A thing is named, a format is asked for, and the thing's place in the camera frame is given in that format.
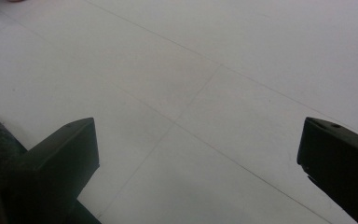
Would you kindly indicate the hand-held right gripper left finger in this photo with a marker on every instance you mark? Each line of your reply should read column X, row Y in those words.
column 59, row 161

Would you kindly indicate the white table cover board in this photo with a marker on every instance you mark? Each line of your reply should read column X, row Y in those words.
column 199, row 62

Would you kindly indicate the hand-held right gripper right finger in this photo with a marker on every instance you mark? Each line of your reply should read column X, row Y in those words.
column 345, row 165

